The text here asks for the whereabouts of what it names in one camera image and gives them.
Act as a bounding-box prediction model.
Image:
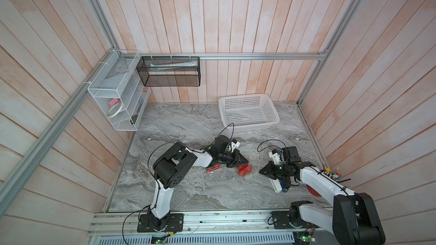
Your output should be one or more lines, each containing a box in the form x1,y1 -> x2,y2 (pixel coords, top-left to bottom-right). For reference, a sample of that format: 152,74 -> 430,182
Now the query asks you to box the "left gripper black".
218,149 -> 249,168

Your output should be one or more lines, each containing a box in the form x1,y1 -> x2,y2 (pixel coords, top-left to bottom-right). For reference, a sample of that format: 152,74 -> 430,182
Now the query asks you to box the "clear plastic clamshell container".
206,163 -> 221,173

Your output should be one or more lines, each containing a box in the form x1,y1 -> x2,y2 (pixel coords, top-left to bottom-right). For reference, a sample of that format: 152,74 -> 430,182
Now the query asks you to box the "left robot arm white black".
149,135 -> 249,221

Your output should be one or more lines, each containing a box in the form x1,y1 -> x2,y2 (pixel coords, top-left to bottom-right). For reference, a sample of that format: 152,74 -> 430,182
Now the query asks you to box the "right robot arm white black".
260,147 -> 386,245

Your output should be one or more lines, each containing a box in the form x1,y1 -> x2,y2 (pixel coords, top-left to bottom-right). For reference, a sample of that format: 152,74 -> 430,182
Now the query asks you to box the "blue object on table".
280,181 -> 290,193

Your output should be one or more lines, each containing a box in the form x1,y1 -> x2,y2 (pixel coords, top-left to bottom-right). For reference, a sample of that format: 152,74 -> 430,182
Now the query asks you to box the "white perforated plastic basket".
219,94 -> 280,132

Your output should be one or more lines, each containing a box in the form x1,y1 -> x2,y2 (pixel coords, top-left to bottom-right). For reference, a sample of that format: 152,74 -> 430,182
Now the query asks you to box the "red pen cup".
305,166 -> 352,198

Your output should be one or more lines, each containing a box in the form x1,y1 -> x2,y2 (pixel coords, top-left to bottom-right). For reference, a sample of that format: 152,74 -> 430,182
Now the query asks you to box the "roll of tape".
107,101 -> 124,119

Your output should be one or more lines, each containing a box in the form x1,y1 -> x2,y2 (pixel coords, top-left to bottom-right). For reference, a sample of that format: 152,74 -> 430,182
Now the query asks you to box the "pink note pad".
108,98 -> 120,107

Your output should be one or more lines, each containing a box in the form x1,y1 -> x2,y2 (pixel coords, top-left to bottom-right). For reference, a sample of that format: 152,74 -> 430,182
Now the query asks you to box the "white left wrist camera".
228,139 -> 240,153

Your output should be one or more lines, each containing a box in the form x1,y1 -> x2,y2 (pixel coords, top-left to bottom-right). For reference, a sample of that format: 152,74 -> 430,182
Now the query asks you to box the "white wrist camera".
228,139 -> 240,153
269,149 -> 284,165

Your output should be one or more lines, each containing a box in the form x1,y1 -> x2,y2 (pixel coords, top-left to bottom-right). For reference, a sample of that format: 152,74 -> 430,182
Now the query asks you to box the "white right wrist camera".
269,149 -> 284,165

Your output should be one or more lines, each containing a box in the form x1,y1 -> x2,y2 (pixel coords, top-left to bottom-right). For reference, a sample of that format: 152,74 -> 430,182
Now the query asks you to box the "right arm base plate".
268,211 -> 319,230

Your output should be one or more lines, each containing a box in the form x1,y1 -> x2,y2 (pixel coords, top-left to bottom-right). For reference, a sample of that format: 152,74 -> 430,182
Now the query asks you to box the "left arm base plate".
137,213 -> 184,233

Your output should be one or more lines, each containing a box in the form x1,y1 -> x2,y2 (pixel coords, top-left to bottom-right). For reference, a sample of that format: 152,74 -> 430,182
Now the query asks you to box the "black mesh wall basket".
136,56 -> 201,87

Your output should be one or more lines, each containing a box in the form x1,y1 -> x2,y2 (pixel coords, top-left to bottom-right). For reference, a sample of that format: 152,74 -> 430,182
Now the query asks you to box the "white wire wall shelf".
87,49 -> 151,132

